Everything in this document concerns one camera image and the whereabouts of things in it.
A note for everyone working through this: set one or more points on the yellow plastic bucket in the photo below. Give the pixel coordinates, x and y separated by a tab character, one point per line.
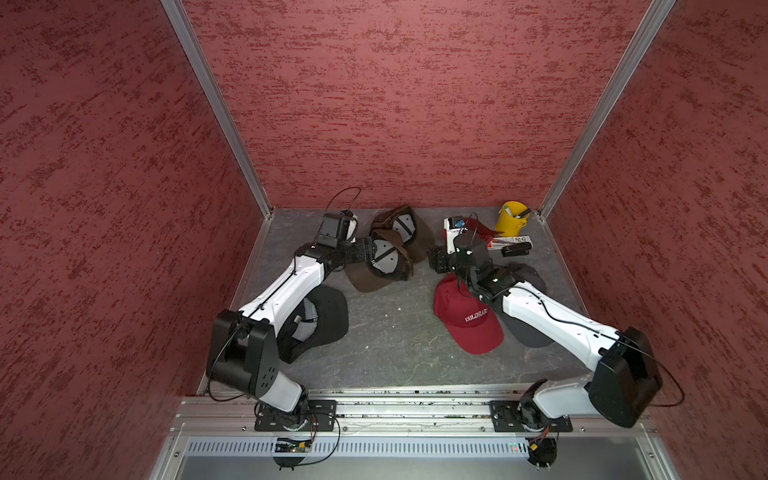
513	217

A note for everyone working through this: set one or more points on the aluminium corner post right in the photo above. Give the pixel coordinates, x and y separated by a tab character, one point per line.
645	33

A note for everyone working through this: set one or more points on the aluminium corner post left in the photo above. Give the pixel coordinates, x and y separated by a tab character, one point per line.
192	48

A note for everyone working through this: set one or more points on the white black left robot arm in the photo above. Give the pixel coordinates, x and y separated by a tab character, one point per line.
243	352

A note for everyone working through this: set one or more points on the white toothpaste box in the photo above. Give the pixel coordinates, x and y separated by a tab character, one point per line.
498	243

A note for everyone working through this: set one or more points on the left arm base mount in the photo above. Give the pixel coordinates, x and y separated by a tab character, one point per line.
312	416

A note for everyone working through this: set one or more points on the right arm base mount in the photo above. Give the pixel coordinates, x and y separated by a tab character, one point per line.
525	417

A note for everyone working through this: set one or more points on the red baseball cap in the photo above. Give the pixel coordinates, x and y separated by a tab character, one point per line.
478	230
472	324

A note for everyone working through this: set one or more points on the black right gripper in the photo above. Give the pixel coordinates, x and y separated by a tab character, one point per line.
437	257

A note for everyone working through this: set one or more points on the red baseball cap back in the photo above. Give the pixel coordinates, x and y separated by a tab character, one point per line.
478	230

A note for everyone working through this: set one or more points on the black baseball cap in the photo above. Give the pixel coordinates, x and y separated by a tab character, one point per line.
320	318

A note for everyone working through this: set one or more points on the brown baseball cap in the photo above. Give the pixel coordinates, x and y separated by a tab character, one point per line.
389	263
416	235

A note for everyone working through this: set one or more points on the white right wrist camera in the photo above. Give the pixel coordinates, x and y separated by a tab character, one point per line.
453	227

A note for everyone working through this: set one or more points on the dark grey baseball cap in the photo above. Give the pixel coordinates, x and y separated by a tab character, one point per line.
523	332

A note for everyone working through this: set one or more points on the red baseball cap front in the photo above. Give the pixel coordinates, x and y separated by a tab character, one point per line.
472	324

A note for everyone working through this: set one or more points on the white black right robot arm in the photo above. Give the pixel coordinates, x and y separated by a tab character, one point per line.
623	376

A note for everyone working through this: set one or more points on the small black device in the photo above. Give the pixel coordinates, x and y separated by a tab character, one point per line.
516	249

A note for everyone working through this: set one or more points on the aluminium corner post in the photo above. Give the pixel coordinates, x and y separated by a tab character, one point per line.
192	48
645	33

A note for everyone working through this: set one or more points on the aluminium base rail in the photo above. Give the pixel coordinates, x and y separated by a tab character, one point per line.
419	411

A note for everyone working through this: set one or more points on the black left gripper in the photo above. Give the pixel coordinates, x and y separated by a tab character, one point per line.
365	252

